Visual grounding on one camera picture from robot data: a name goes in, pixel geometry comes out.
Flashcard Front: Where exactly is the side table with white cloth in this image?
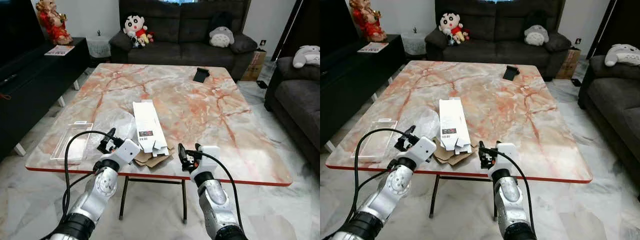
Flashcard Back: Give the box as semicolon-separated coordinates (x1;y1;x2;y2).
86;34;113;61
401;31;428;57

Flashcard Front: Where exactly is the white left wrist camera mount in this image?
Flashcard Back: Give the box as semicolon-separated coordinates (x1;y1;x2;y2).
114;138;142;164
410;136;437;162

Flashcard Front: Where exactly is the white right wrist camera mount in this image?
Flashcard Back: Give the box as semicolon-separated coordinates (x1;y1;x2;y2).
495;142;519;171
196;144;221;174

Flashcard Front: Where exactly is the brown cardboard piece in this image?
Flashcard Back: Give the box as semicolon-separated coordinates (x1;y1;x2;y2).
134;146;176;168
432;137;475;166

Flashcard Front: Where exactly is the flattened white cardboard box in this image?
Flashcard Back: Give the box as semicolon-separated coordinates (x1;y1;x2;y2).
132;100;170;156
439;98;475;153

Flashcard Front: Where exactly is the cartoon boy plush doll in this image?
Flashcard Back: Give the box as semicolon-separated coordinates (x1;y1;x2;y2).
439;12;470;47
123;12;155;49

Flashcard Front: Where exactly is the grey Totoro plush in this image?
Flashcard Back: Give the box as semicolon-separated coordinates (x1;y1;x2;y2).
208;12;236;48
523;11;550;47

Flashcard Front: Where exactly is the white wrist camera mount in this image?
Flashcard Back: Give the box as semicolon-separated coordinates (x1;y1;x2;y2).
114;138;142;164
196;144;221;174
410;136;437;162
495;142;519;171

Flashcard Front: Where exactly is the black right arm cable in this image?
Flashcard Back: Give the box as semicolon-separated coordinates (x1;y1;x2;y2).
498;148;537;233
199;150;246;232

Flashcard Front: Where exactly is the clear plastic tray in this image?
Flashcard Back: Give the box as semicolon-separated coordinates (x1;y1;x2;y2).
351;118;399;163
50;121;95;166

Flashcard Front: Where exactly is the black television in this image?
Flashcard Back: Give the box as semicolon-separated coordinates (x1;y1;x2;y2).
320;0;358;56
0;0;47;68

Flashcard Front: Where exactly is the black TV cabinet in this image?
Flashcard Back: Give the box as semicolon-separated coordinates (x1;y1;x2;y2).
320;34;406;148
0;37;92;162

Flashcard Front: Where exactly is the clear plastic bag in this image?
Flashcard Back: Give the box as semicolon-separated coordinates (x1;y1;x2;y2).
92;110;137;148
402;110;442;143

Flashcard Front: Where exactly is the white lying Totoro plush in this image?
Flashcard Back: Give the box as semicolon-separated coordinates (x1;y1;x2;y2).
604;43;640;67
292;45;321;69

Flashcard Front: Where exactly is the red and white booklet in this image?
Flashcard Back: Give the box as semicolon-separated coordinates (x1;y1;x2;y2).
357;42;390;54
44;45;76;57

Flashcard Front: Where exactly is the small black pouch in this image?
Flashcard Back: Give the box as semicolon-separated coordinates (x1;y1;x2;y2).
193;66;212;84
502;64;521;82

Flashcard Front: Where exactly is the dark grey fabric sofa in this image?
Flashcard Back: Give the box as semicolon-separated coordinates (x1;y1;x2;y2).
110;0;258;81
425;0;572;81

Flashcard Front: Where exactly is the dark wooden partition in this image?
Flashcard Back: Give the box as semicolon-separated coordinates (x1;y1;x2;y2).
271;0;321;62
586;0;640;60

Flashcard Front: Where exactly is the brown cardboard carton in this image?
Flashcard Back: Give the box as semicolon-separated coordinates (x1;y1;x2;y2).
556;47;582;80
241;49;267;82

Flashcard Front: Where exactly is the black metal table frame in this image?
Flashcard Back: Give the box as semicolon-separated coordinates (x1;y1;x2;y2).
119;175;188;223
428;174;498;221

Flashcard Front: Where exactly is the dark grey armchair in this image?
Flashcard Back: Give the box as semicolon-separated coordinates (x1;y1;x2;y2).
264;54;321;173
577;52;640;176

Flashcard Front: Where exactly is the red and gold figurine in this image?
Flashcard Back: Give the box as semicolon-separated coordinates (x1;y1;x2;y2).
348;0;388;42
35;0;74;46

